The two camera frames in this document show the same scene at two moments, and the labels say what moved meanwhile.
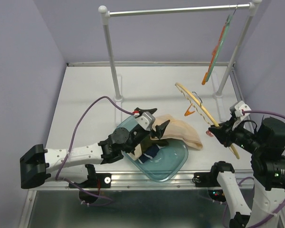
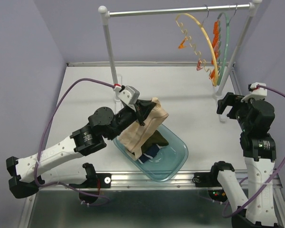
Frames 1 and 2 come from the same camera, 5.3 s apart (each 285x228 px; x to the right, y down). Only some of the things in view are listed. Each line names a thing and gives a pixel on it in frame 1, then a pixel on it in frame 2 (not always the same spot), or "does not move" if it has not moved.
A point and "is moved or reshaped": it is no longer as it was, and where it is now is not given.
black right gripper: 224,133 -> 231,99
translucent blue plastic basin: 166,162 does not move
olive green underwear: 147,141 does not move
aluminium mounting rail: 119,181 does not move
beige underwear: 177,129 is moved or reshaped
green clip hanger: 220,40 -> 221,70
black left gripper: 160,129 -> 143,108
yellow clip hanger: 190,111 -> 201,63
